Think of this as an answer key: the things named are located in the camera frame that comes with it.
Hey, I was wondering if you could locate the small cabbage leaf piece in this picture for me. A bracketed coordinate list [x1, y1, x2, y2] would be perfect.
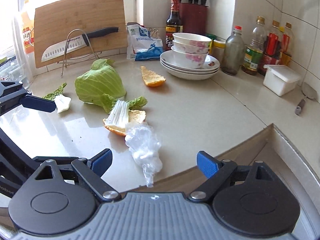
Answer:
[43, 83, 71, 114]

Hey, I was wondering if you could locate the white-stemmed cabbage leaf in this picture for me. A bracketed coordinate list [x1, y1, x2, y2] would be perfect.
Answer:
[101, 94, 148, 130]

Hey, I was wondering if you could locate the clear plastic bag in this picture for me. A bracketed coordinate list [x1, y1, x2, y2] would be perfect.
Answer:
[125, 121, 163, 187]

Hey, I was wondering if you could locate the clear glass jar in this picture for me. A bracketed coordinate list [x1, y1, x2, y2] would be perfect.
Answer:
[0, 57, 30, 88]

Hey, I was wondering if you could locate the orange label oil jug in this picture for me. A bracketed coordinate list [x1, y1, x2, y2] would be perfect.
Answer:
[18, 0, 35, 54]

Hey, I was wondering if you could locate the green cabbage half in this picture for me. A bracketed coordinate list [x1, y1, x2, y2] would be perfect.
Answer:
[74, 59, 126, 107]

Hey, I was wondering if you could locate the bamboo cutting board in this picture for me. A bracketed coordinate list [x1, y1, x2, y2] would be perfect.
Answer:
[34, 0, 127, 68]

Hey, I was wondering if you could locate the near orange peel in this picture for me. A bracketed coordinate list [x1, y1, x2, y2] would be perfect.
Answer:
[103, 110, 146, 137]

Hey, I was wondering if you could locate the orange peel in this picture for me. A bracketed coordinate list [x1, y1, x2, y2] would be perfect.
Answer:
[103, 110, 146, 137]
[140, 66, 166, 87]

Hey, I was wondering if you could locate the white plastic lidded box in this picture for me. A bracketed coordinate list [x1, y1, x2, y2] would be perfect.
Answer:
[263, 64, 301, 97]

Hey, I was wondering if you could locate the blue white salt bag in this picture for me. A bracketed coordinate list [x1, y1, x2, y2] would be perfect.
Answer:
[126, 22, 163, 61]

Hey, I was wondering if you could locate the far orange peel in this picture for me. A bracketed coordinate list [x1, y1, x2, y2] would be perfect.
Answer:
[140, 66, 166, 87]

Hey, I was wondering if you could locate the oil bottle green label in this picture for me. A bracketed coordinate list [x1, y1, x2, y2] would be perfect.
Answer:
[241, 16, 266, 75]

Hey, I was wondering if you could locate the middle white plate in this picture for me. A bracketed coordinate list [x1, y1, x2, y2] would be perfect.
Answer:
[160, 61, 219, 75]

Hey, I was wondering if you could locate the white plate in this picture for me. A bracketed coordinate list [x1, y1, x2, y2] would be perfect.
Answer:
[160, 50, 220, 72]
[161, 64, 219, 81]
[160, 61, 219, 75]

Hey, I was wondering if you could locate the top white plate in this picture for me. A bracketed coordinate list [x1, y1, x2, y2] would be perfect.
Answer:
[160, 50, 220, 72]

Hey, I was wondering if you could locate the amber bottle far right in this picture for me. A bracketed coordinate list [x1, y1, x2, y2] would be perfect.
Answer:
[279, 22, 295, 66]

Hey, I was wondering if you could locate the grey glass bottle red cap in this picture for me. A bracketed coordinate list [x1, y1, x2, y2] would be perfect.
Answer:
[221, 25, 245, 75]

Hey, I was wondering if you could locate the red label sauce bottle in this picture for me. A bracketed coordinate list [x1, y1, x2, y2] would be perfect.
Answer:
[258, 20, 283, 76]

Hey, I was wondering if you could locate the bottom white plate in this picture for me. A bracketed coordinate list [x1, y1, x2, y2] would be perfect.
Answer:
[161, 64, 219, 81]

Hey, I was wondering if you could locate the bottom floral white bowl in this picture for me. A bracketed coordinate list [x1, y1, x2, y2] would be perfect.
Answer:
[171, 46, 208, 69]

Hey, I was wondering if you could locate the floral white bowl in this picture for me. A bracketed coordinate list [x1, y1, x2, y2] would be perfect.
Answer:
[173, 33, 212, 48]
[171, 40, 209, 55]
[171, 46, 208, 69]

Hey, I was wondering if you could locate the yellow lid jar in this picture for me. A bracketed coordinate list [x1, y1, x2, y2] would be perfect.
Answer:
[212, 40, 226, 63]

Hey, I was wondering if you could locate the middle floral white bowl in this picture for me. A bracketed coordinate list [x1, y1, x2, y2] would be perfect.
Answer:
[171, 40, 209, 55]

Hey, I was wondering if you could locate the dark soy sauce bottle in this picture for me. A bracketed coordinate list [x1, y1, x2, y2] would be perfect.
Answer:
[165, 0, 183, 50]

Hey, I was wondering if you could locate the top floral white bowl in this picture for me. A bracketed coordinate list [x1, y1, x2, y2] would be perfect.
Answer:
[173, 33, 212, 48]

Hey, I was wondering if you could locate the dark red knife block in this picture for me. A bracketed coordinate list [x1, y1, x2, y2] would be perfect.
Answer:
[180, 3, 208, 35]

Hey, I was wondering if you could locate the black-handled santoku knife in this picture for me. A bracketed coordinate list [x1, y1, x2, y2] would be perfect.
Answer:
[41, 27, 119, 62]

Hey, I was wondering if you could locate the metal wire rack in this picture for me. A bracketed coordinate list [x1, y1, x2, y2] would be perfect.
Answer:
[57, 28, 103, 78]

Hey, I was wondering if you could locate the metal spatula grey handle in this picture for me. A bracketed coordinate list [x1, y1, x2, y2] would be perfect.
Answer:
[295, 82, 317, 116]

